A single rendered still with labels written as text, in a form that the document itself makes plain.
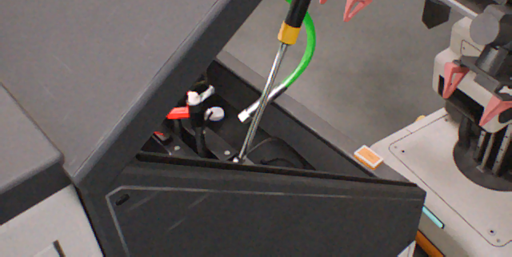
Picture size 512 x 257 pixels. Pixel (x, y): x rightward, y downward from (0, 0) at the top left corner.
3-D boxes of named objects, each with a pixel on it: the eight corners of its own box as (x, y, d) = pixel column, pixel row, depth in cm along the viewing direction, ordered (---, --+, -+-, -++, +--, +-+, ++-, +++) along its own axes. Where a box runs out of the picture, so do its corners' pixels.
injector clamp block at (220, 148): (242, 198, 122) (238, 150, 112) (206, 226, 118) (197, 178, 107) (154, 118, 141) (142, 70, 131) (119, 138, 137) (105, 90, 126)
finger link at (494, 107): (480, 133, 109) (507, 91, 105) (452, 111, 114) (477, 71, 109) (498, 131, 113) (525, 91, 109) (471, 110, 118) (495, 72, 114)
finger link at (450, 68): (453, 112, 114) (478, 71, 109) (427, 92, 118) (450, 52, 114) (471, 111, 118) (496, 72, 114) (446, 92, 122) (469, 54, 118)
